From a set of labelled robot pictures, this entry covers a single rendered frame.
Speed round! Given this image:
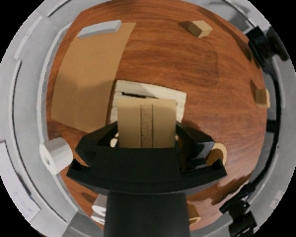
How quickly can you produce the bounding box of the small wooden pallet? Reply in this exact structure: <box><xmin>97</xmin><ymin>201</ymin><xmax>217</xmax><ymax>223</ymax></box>
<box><xmin>110</xmin><ymin>80</ymin><xmax>186</xmax><ymax>124</ymax></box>

